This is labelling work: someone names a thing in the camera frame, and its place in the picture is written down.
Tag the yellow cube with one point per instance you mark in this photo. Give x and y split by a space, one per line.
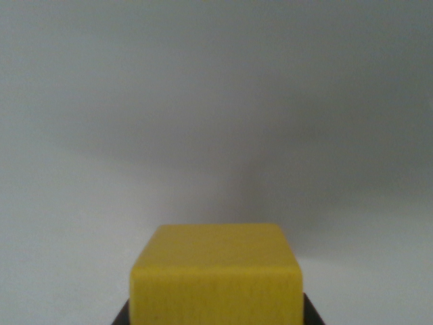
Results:
216 281

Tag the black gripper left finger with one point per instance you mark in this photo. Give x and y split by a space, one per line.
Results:
123 316

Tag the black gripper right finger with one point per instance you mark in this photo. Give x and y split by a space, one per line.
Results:
311 315

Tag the white plastic tray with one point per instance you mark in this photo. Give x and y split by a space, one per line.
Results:
216 118

